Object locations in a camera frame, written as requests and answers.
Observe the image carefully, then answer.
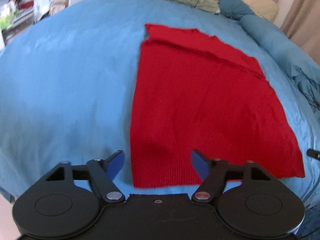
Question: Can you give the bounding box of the red knit sweater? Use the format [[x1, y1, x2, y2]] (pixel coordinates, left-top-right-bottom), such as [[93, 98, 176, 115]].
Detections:
[[130, 23, 305, 188]]

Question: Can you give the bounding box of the blue folded duvet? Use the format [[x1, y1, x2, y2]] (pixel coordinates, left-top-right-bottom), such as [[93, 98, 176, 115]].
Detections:
[[240, 15, 319, 112]]

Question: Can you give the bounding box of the blue bed sheet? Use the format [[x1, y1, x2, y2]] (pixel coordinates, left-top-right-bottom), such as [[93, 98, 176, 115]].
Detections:
[[1, 0, 319, 200]]

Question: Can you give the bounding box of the beige curtain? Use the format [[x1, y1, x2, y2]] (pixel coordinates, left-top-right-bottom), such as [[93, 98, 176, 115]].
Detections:
[[281, 0, 320, 63]]

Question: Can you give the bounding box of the dark teal pillow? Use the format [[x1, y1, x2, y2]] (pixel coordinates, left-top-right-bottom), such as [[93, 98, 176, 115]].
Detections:
[[218, 0, 255, 21]]

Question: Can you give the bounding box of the red box on shelf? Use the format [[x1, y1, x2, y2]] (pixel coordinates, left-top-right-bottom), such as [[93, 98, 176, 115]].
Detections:
[[18, 0, 34, 10]]

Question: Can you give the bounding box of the white shelf desk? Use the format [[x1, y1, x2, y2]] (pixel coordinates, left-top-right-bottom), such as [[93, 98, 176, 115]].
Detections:
[[1, 0, 69, 49]]

